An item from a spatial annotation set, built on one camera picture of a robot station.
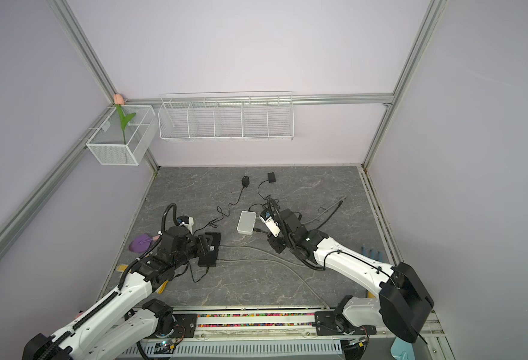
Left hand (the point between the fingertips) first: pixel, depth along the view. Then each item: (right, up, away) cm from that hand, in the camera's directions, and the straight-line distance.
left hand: (208, 241), depth 82 cm
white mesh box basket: (-40, +41, +11) cm, 58 cm away
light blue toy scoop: (+64, -30, -14) cm, 72 cm away
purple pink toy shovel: (-30, -3, +9) cm, 32 cm away
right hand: (+24, +3, +1) cm, 24 cm away
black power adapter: (+10, +23, +28) cm, 37 cm away
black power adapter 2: (+23, +25, +34) cm, 48 cm away
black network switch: (-1, -8, +4) cm, 9 cm away
